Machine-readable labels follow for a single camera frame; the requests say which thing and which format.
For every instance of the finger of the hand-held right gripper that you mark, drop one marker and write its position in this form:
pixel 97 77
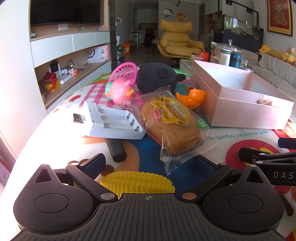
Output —
pixel 286 142
pixel 252 153

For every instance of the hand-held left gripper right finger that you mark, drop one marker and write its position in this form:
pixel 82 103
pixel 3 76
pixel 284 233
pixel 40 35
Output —
pixel 204 166

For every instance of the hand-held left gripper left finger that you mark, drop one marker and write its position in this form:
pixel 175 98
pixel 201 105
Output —
pixel 93 164

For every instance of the pink gift box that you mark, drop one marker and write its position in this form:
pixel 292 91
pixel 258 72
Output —
pixel 242 109

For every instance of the yellow toy corn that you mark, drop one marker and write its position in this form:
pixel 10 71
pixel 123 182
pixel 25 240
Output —
pixel 136 183

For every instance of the packaged bread loaf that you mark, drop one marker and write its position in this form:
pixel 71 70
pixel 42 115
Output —
pixel 175 129

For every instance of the black plush toy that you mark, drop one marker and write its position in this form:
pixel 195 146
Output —
pixel 152 78

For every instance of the dark grey cylinder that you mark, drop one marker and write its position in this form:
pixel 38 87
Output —
pixel 116 150

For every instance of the white battery charger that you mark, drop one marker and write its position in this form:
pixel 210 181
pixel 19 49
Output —
pixel 111 125

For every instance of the colourful play mat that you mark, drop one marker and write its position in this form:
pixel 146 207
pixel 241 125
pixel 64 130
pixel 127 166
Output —
pixel 143 146

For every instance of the orange plastic toy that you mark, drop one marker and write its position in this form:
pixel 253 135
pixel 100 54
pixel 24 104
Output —
pixel 194 95

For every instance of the beige sofa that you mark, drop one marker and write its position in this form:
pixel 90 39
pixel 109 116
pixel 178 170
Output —
pixel 272 67

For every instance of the green toy egg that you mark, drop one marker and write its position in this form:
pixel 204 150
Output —
pixel 108 89

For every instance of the pink pig toy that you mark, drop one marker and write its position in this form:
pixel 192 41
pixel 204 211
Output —
pixel 120 89

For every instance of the yellow animal plush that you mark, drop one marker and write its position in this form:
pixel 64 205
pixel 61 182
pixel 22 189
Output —
pixel 291 55

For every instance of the white router box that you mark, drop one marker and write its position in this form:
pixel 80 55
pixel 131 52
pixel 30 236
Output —
pixel 66 79

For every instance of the teal thermos bottle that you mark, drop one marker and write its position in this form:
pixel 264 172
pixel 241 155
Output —
pixel 235 61

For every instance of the yellow duck plush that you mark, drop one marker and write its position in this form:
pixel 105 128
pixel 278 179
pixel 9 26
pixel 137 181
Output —
pixel 264 49

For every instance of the pink toy basket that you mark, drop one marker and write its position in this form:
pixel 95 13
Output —
pixel 124 70

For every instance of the white thermos bottle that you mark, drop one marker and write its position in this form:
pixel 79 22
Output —
pixel 224 58

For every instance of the large glass jar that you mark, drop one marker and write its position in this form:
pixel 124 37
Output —
pixel 215 53

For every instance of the white and pink parcel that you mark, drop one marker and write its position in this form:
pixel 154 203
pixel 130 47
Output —
pixel 98 54

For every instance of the watermelon ball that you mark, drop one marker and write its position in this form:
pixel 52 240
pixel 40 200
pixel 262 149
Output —
pixel 119 49

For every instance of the orange cardboard box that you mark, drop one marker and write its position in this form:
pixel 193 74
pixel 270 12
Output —
pixel 126 48

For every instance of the glass fish tank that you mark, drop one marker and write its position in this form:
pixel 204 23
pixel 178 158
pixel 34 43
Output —
pixel 240 25

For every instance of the white wooden shelf unit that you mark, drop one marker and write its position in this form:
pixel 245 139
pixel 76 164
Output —
pixel 57 41

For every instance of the yellow leather armchair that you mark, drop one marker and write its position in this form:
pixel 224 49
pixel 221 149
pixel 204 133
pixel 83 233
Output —
pixel 175 41

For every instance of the white stool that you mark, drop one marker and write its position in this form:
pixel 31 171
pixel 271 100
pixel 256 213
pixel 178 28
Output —
pixel 134 38

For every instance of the dark dotted blanket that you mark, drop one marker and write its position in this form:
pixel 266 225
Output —
pixel 149 36

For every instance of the black television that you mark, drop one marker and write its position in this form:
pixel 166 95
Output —
pixel 67 11

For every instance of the red framed wall picture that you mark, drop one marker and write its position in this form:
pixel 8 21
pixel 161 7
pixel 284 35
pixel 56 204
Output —
pixel 279 16

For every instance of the gold wall ornament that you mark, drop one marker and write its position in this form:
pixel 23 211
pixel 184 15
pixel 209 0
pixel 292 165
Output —
pixel 180 15

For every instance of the white wall clock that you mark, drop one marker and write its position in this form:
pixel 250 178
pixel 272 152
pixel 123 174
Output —
pixel 167 11

